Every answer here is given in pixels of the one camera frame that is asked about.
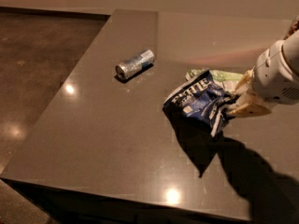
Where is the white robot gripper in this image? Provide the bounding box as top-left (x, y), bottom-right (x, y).
top-left (226, 39), bottom-right (299, 118)

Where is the blue Kettle chip bag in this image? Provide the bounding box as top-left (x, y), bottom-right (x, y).
top-left (163, 70), bottom-right (238, 137)

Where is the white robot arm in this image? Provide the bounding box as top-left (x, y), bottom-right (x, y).
top-left (226, 16), bottom-right (299, 118)

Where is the green jalapeno chip bag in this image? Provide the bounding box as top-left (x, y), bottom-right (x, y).
top-left (185, 69), bottom-right (243, 91)

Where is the silver aluminium drink can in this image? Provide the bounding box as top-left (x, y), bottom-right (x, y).
top-left (115, 49), bottom-right (155, 80)

